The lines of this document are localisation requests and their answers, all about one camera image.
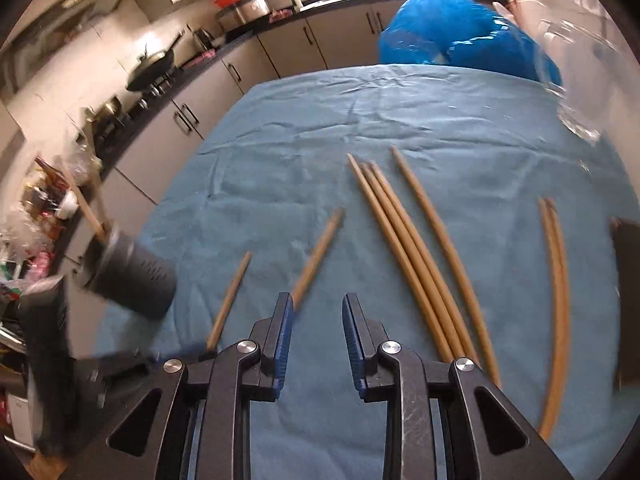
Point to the blue table cloth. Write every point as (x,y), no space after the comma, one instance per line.
(300,160)

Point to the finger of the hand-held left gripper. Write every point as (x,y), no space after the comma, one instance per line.
(115,365)

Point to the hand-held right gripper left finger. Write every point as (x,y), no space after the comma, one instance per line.
(283,332)

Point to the blue plastic bag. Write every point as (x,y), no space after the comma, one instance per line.
(450,25)

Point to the black perforated utensil holder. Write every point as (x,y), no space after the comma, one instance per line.
(132,272)

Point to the black smartphone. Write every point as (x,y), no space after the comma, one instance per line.
(627,310)

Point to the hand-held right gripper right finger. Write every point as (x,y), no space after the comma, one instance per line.
(351,340)

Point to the electric kettle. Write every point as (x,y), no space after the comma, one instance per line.
(202,39)

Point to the wooden chopstick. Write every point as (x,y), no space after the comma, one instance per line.
(374,186)
(424,210)
(359,177)
(384,185)
(558,310)
(231,297)
(566,310)
(320,252)
(87,210)

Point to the black wok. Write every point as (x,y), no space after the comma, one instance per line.
(150,67)

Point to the clutter of bottles and packets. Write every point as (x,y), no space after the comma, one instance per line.
(35,240)

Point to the grey kitchen base cabinets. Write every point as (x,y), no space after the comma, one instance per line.
(320,35)

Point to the clear glass mug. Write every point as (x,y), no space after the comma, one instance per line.
(575,85)

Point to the small white cup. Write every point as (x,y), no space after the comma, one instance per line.
(68,205)

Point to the container with red lid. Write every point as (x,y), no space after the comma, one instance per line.
(245,5)

